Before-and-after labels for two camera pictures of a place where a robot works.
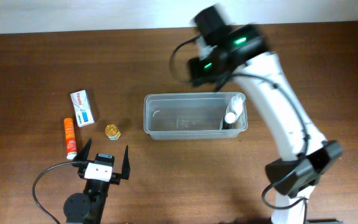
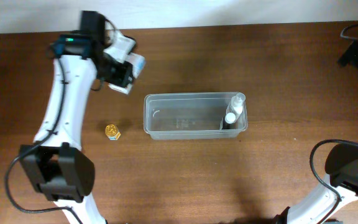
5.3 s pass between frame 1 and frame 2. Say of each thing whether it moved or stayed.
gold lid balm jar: stayed
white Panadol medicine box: moved
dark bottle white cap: stayed
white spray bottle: stayed
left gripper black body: moved
